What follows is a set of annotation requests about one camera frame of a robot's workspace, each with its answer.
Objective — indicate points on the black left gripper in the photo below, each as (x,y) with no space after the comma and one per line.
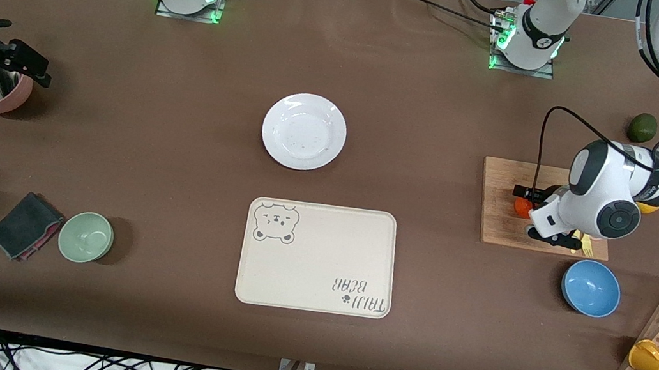
(550,195)

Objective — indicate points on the orange fruit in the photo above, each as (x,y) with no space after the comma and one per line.
(521,208)

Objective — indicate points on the white round plate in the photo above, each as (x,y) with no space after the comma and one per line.
(304,132)

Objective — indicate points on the bamboo cutting board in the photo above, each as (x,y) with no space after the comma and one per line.
(500,189)

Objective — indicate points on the yellow plastic fork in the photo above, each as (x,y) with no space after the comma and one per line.
(587,248)

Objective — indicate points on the blue bowl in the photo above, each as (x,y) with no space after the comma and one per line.
(591,288)

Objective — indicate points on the yellow lemon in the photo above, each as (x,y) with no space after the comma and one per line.
(648,209)

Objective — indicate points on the dark green avocado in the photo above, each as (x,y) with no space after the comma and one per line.
(642,128)

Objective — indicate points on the dark grey folded cloth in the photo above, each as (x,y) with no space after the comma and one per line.
(24,223)

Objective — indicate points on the pale green bowl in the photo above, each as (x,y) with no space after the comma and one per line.
(86,237)

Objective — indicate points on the brown table cover sheet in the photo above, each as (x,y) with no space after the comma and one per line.
(383,76)

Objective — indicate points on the cream bear print tray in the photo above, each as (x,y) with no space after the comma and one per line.
(319,254)

